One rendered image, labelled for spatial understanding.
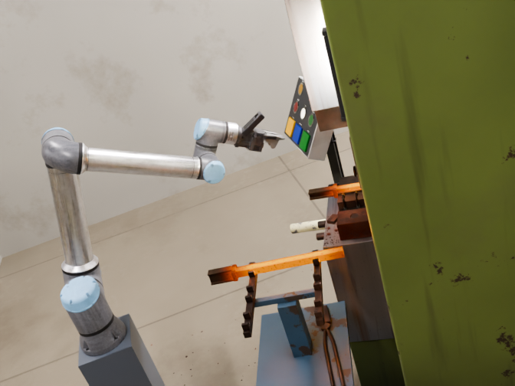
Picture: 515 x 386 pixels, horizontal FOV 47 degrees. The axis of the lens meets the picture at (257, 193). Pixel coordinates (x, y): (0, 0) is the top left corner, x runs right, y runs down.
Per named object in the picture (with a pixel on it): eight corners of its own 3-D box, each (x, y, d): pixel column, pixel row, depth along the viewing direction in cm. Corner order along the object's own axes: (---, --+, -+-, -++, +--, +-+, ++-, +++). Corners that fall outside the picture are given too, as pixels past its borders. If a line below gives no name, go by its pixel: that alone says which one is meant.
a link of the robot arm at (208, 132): (191, 137, 243) (195, 113, 240) (220, 141, 248) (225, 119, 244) (195, 144, 235) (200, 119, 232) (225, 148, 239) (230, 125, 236)
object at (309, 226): (291, 237, 268) (289, 227, 266) (293, 230, 273) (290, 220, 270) (389, 223, 256) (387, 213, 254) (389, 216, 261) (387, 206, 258)
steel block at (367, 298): (348, 342, 220) (322, 247, 199) (350, 277, 252) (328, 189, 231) (508, 328, 205) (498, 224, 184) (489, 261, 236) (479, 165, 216)
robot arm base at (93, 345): (81, 362, 232) (70, 344, 227) (83, 332, 248) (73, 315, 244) (127, 345, 233) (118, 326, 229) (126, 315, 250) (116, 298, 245)
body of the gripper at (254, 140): (258, 146, 252) (231, 142, 248) (263, 127, 249) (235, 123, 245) (263, 152, 246) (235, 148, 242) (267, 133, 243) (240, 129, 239)
